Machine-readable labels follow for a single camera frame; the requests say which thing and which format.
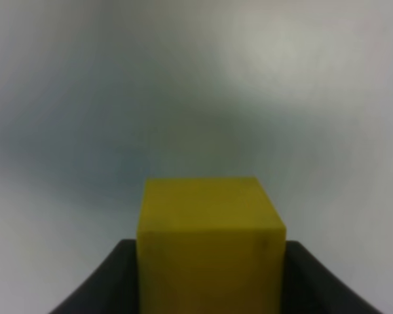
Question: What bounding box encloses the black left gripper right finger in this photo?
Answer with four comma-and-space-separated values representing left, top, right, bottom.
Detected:
283, 241, 379, 314

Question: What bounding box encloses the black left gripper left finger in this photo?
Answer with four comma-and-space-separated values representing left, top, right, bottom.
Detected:
52, 239, 140, 314

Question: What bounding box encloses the yellow cube block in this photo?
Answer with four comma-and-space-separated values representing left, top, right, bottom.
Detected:
136, 177, 286, 313

